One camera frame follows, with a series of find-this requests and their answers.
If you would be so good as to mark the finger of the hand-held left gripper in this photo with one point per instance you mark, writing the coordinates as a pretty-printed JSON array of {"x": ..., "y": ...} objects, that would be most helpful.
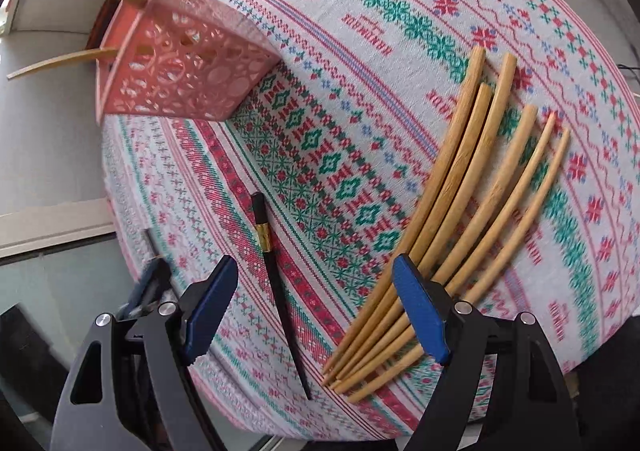
[{"x": 146, "y": 285}]

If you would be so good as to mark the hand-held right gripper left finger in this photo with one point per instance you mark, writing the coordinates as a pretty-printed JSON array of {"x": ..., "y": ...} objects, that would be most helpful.
[{"x": 212, "y": 311}]

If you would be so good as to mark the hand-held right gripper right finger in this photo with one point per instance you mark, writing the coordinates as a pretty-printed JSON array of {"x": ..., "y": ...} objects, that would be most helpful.
[{"x": 420, "y": 316}]

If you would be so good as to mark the black chopstick with gold band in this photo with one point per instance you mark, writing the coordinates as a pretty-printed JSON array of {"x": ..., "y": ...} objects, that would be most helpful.
[{"x": 276, "y": 281}]

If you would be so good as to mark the bunch of bamboo chopsticks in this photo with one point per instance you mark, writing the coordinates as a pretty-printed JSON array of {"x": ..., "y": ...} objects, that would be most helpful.
[{"x": 462, "y": 161}]

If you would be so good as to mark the pink perforated plastic basket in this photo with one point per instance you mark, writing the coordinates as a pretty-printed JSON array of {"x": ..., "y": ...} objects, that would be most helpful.
[{"x": 190, "y": 66}]

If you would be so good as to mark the patterned red green tablecloth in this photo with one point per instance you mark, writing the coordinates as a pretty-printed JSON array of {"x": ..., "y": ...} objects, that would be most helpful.
[{"x": 350, "y": 81}]

